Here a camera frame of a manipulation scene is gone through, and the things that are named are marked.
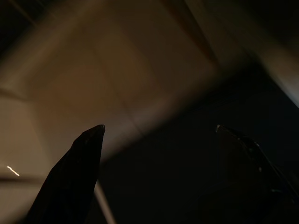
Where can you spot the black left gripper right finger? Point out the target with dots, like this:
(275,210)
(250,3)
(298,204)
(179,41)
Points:
(252,182)

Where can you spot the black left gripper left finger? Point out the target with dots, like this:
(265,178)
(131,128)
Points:
(70,182)

